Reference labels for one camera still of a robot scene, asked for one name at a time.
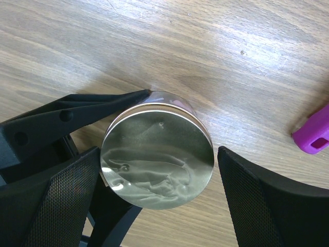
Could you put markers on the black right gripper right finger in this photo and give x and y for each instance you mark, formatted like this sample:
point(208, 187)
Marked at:
point(268, 209)

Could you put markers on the clear plastic jar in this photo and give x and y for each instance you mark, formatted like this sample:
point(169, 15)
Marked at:
point(169, 98)

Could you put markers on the white jar lid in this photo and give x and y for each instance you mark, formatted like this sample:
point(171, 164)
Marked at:
point(157, 156)

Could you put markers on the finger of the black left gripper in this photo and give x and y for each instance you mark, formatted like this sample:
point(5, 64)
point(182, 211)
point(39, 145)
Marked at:
point(110, 216)

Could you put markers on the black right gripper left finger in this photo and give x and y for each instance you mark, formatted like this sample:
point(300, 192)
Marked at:
point(50, 208)

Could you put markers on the magenta plastic scoop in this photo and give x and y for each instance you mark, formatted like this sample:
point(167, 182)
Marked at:
point(312, 136)

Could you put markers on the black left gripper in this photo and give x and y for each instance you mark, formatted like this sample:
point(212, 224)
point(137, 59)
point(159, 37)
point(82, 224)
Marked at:
point(35, 141)

